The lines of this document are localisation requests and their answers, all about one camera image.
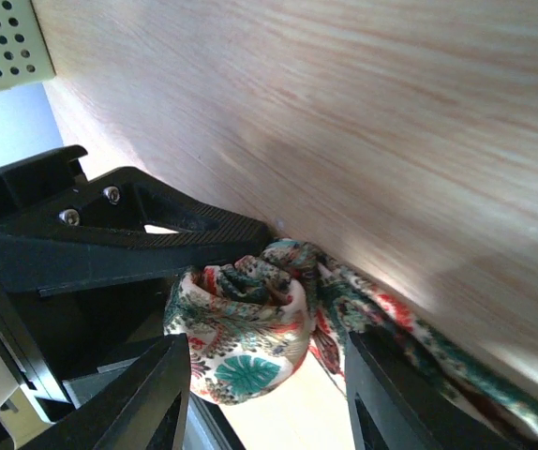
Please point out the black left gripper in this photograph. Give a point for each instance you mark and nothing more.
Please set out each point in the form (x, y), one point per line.
(83, 261)

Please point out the patterned paisley tie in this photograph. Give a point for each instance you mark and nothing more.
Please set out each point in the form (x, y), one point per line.
(250, 325)

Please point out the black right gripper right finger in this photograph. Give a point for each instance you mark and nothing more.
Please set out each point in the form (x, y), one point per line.
(393, 407)

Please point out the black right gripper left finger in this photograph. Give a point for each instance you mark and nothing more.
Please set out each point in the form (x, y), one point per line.
(144, 408)

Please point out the pale green perforated basket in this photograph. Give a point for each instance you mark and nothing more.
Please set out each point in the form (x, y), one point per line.
(24, 56)

